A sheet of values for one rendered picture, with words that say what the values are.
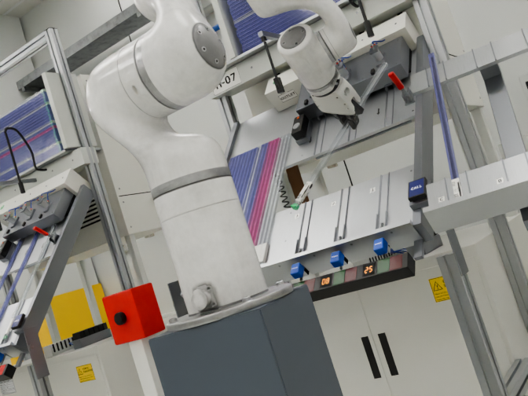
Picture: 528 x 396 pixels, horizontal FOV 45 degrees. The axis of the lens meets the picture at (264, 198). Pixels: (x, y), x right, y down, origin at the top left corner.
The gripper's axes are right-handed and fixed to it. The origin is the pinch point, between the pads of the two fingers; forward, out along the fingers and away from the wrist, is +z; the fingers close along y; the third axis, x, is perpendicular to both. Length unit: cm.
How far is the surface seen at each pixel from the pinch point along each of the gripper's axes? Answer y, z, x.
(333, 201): -0.5, 7.3, 19.5
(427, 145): -18.7, 7.8, 0.2
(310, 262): -3.0, 4.7, 36.7
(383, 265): -22.9, 0.2, 34.4
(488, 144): -9, 68, -36
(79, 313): 272, 188, 66
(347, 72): 13.6, 9.6, -20.9
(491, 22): 32, 123, -135
